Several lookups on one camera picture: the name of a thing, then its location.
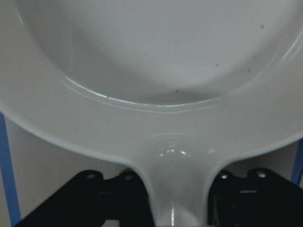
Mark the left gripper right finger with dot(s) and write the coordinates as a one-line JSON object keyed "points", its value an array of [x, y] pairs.
{"points": [[261, 199]]}

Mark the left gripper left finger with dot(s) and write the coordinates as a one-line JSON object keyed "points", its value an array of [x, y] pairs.
{"points": [[89, 200]]}

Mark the beige plastic dustpan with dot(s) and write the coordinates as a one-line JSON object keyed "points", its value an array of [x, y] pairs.
{"points": [[174, 89]]}

